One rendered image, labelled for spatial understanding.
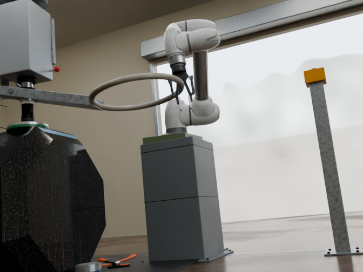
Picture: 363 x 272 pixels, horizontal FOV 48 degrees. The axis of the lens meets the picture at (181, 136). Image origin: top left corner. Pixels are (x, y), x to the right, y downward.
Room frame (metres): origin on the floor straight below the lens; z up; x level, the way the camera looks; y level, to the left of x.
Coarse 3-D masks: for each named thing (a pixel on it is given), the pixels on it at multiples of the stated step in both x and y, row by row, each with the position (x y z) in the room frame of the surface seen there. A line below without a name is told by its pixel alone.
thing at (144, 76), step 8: (112, 80) 1.79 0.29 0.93; (120, 80) 1.78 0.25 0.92; (128, 80) 1.78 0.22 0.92; (176, 80) 1.89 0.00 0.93; (96, 88) 1.84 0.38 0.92; (104, 88) 1.82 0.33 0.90; (168, 96) 2.17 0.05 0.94; (96, 104) 2.04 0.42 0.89; (104, 104) 2.13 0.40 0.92; (144, 104) 2.23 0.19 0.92; (152, 104) 2.23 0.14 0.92
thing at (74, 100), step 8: (0, 88) 2.15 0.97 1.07; (8, 88) 2.14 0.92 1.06; (16, 88) 2.13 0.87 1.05; (0, 96) 2.28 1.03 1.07; (8, 96) 2.27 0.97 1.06; (16, 96) 2.13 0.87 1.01; (24, 96) 2.12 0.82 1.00; (32, 96) 2.10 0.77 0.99; (40, 96) 2.09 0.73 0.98; (48, 96) 2.08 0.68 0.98; (56, 96) 2.07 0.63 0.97; (64, 96) 2.05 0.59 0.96; (72, 96) 2.04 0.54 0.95; (80, 96) 2.03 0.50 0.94; (88, 96) 2.02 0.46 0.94; (56, 104) 2.19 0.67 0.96; (64, 104) 2.14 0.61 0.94; (72, 104) 2.09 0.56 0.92; (80, 104) 2.03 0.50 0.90; (88, 104) 2.02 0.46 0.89
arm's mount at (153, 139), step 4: (156, 136) 2.79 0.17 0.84; (160, 136) 2.78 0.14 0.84; (164, 136) 2.77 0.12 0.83; (168, 136) 2.75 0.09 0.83; (172, 136) 2.74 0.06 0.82; (176, 136) 2.73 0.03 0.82; (180, 136) 2.72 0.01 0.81; (184, 136) 2.71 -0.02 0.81; (188, 136) 2.75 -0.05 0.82; (192, 136) 2.82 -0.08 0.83; (196, 136) 2.89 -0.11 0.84; (144, 140) 2.83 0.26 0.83; (148, 140) 2.82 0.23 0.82; (152, 140) 2.80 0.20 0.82; (156, 140) 2.79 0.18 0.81; (160, 140) 2.78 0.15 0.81; (164, 140) 2.77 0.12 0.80
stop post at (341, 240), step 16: (320, 80) 2.36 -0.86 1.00; (320, 96) 2.37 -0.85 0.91; (320, 112) 2.38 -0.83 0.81; (320, 128) 2.38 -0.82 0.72; (320, 144) 2.39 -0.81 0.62; (336, 176) 2.37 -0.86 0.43; (336, 192) 2.37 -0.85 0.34; (336, 208) 2.38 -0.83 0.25; (336, 224) 2.38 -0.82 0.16; (336, 240) 2.39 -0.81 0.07
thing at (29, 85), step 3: (24, 81) 2.15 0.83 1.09; (27, 81) 2.15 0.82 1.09; (21, 84) 2.16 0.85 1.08; (24, 84) 2.15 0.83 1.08; (27, 84) 2.15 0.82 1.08; (30, 84) 2.16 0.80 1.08; (21, 87) 2.14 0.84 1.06; (24, 87) 2.14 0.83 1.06; (27, 87) 2.14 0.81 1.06; (30, 87) 2.15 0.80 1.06; (21, 99) 2.15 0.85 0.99; (24, 99) 2.14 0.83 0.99; (27, 99) 2.14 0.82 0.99; (30, 99) 2.15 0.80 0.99; (33, 99) 2.17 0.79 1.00
